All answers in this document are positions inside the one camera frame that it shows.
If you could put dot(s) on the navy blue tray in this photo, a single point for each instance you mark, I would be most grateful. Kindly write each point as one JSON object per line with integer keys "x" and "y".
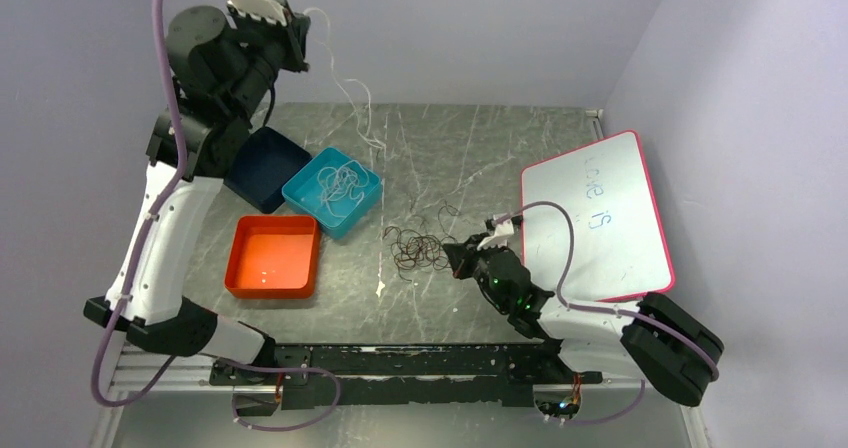
{"x": 263, "y": 165}

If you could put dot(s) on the pink framed whiteboard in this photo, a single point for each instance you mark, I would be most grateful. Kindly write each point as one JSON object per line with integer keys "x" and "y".
{"x": 593, "y": 223}

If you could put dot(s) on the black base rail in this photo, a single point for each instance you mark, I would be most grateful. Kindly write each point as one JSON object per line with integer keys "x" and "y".
{"x": 317, "y": 375}

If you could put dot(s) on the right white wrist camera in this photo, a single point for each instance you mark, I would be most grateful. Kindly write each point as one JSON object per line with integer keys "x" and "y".
{"x": 499, "y": 232}

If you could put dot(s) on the orange tray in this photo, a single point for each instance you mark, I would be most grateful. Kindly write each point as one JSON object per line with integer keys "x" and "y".
{"x": 274, "y": 257}

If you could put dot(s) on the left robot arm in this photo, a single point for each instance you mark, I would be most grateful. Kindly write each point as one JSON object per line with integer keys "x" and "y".
{"x": 216, "y": 66}

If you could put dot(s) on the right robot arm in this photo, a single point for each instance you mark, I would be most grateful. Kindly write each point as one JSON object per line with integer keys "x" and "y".
{"x": 653, "y": 339}

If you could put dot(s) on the teal tray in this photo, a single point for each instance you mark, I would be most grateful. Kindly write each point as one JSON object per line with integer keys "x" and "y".
{"x": 335, "y": 189}

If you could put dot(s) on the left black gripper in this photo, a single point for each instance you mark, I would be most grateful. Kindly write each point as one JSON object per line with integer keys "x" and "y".
{"x": 295, "y": 33}

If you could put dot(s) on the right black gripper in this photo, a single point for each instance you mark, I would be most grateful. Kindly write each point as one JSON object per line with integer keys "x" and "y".
{"x": 462, "y": 254}

